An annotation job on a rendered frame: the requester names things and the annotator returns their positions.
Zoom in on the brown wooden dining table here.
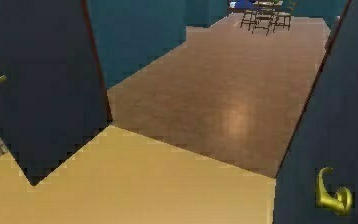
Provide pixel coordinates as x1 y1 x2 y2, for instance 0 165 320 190
227 0 285 16

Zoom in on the brown wooden chair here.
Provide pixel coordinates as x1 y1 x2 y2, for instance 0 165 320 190
252 2 276 36
272 0 298 32
239 7 257 31

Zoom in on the dark blue room door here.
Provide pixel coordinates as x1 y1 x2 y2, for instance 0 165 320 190
274 0 358 224
0 0 114 187

